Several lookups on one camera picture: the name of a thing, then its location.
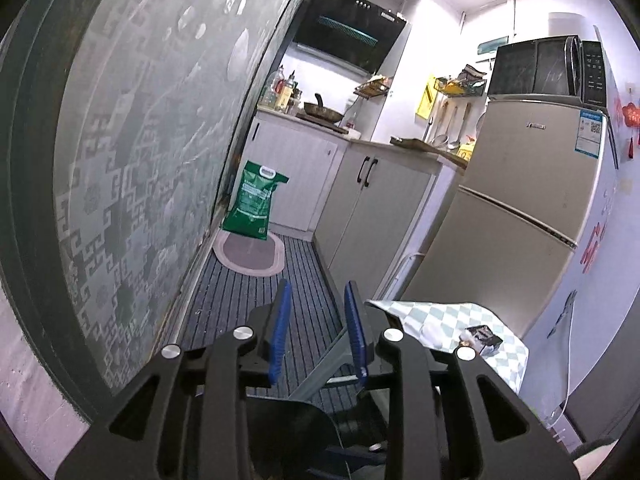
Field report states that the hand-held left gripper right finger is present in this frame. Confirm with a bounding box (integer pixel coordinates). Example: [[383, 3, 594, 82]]
[[344, 281, 578, 480]]

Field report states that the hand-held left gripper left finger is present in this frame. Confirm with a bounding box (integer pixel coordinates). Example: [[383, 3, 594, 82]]
[[55, 278, 293, 480]]

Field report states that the dark teal waste bin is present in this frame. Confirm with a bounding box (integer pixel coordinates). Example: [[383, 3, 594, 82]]
[[249, 397, 391, 480]]

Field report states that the oval grey floor mat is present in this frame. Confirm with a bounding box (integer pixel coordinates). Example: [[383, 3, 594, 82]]
[[214, 230, 287, 278]]

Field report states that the grey double-door cabinet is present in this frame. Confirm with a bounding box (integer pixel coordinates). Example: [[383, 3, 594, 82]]
[[314, 140, 458, 301]]

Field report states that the black plastic tray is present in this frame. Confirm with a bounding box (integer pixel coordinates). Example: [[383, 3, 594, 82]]
[[460, 325, 503, 358]]

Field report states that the green rice bag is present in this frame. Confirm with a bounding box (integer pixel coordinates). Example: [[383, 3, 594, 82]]
[[221, 160, 291, 242]]

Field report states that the white kitchen cabinet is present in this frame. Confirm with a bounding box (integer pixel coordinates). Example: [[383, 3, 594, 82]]
[[240, 112, 348, 233]]

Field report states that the wooden cutting board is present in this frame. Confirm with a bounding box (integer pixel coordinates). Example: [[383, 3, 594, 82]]
[[390, 136, 471, 168]]

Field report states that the beige two-door refrigerator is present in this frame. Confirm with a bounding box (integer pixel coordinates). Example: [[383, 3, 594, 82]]
[[400, 95, 621, 341]]

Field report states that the dark cooktop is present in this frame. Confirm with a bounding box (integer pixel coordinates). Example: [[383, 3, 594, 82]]
[[295, 112, 351, 135]]

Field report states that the metal ladle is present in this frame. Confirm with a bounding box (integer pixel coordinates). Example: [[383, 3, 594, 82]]
[[431, 102, 451, 148]]

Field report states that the black frying pan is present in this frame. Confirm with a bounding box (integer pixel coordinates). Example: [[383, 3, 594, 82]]
[[303, 92, 346, 125]]

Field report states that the patterned glass sliding door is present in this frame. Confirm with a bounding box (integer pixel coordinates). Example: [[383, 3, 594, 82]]
[[0, 0, 331, 426]]

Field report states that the yellow hanging holder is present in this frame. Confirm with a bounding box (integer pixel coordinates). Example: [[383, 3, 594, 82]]
[[417, 75, 438, 121]]

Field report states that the yellow label oil bottle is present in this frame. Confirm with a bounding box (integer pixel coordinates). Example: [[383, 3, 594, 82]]
[[277, 67, 296, 111]]

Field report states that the black range hood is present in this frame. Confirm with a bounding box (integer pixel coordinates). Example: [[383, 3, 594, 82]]
[[291, 0, 408, 75]]

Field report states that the black microwave oven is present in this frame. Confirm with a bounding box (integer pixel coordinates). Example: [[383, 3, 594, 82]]
[[487, 35, 608, 108]]

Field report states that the red hanging ornament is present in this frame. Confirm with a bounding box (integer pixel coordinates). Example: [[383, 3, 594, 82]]
[[614, 87, 640, 161]]

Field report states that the white cylinder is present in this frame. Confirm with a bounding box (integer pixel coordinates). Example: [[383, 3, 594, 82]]
[[547, 11, 591, 41]]

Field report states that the black wire wall rack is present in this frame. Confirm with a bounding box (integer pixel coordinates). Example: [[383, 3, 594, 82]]
[[354, 75, 393, 98]]

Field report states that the wire rack with yellow items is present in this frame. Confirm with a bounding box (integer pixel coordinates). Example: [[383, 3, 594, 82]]
[[434, 65, 488, 97]]

